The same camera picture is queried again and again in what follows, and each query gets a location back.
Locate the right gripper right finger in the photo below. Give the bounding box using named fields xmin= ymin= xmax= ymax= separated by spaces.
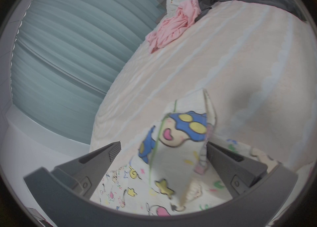
xmin=207 ymin=142 xmax=269 ymax=196

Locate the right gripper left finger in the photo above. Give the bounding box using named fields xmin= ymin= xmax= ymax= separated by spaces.
xmin=51 ymin=141 xmax=122 ymax=197

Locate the white printed pyjama top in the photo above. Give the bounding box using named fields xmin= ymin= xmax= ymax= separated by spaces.
xmin=90 ymin=89 xmax=282 ymax=216

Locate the bed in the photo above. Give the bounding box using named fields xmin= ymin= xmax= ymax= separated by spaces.
xmin=88 ymin=0 xmax=317 ymax=197

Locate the blue-green curtain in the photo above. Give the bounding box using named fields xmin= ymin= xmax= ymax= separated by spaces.
xmin=10 ymin=0 xmax=169 ymax=145

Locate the pink garment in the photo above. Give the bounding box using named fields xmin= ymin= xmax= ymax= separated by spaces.
xmin=146 ymin=0 xmax=201 ymax=54

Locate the grey bedside table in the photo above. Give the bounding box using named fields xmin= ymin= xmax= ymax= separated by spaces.
xmin=157 ymin=0 xmax=169 ymax=21

